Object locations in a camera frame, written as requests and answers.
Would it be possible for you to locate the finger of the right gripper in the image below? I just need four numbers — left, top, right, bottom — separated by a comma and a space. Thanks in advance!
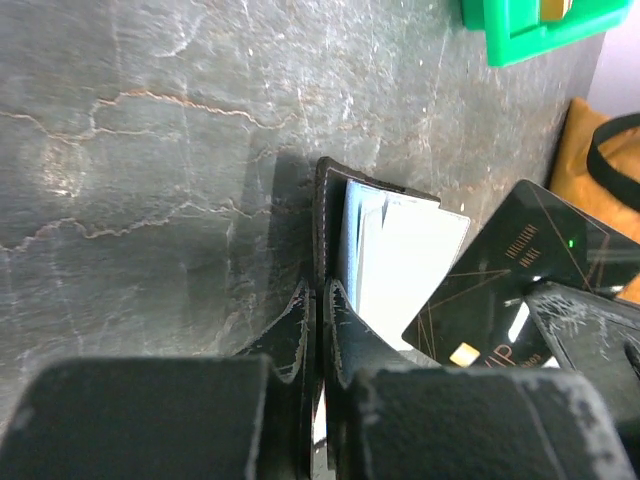
525, 283, 639, 425

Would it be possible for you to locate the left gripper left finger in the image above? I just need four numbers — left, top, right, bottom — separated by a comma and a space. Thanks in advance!
237, 280, 316, 479

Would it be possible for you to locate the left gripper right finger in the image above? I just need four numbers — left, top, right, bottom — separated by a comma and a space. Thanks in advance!
322, 279, 440, 472

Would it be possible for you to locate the black leather card holder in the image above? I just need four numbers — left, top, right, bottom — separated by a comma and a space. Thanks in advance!
312, 155, 472, 351

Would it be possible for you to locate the green plastic bin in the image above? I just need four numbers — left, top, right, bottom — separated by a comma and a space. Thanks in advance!
461, 0, 633, 68

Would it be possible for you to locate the stack of white cards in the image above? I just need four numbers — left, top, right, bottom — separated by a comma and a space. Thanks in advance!
539, 0, 573, 22

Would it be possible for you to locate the mustard canvas tote bag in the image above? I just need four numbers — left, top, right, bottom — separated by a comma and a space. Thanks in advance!
548, 97, 640, 301

